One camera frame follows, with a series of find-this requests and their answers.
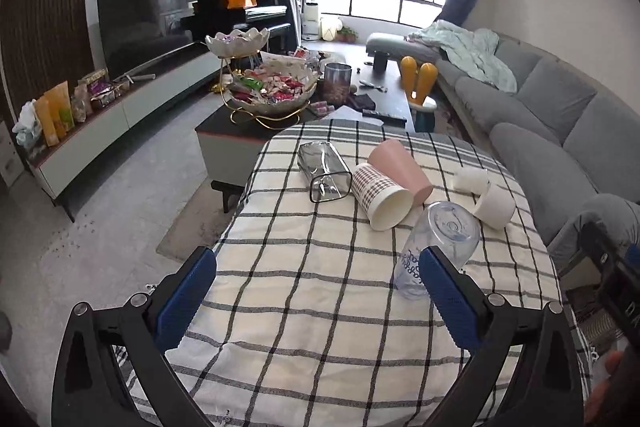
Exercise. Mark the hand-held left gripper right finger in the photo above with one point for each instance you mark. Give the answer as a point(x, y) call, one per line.
point(446, 299)

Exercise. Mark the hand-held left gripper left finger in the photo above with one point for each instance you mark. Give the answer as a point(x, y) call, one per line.
point(186, 302)

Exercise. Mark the clear plastic cup blue print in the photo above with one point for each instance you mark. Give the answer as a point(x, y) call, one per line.
point(440, 242)

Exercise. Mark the white paper cup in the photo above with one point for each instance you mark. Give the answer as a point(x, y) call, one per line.
point(495, 207)

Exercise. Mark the plaid paper cup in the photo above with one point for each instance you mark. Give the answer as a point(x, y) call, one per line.
point(378, 199)

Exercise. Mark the small white cup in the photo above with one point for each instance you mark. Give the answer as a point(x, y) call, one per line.
point(470, 180)

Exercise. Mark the pink plastic cup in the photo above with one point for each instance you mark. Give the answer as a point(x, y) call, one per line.
point(405, 167)

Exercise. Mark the clear square glass cup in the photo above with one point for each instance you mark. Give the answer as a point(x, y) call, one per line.
point(322, 169)

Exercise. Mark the black cup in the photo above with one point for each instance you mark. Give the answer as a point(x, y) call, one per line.
point(381, 61)

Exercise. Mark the person's right hand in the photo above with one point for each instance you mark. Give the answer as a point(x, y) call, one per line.
point(611, 382)

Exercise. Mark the grey floor rug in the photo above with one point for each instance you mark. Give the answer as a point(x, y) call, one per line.
point(197, 237)

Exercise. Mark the checked tablecloth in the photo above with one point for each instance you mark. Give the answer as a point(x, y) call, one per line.
point(310, 282)

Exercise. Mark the dark coffee table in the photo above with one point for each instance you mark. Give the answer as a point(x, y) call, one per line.
point(225, 142)

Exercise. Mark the grey sofa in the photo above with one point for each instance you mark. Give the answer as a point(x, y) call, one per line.
point(550, 107)

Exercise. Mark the black remote control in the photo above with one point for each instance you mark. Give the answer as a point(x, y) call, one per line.
point(384, 115)

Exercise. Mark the white television cabinet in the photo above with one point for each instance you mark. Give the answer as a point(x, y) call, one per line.
point(125, 107)

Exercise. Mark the dark wallet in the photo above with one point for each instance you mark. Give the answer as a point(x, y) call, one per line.
point(362, 100)

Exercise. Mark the yellow rabbit ear stool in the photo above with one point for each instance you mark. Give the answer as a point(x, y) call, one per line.
point(422, 79)

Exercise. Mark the yellow snack packets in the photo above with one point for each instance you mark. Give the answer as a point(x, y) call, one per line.
point(57, 112)

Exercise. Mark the two-tier snack bowl stand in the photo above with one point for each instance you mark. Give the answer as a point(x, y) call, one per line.
point(272, 89)

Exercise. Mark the snack boxes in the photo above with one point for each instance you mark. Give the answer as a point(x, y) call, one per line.
point(100, 87)

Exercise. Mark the white crumpled bag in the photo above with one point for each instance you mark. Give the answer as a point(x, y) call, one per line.
point(27, 124)

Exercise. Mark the glass jar of nuts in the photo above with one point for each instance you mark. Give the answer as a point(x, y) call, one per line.
point(336, 84)

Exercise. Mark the light green blanket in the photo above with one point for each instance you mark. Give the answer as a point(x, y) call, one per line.
point(475, 52)

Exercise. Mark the flat screen television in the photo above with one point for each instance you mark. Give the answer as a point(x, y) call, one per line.
point(140, 22)

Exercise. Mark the black piano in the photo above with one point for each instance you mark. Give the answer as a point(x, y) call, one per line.
point(235, 14)

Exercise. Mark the orange box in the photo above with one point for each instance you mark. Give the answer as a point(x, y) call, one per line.
point(241, 1)

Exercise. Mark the white air purifier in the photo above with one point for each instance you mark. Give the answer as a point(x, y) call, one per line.
point(311, 21)

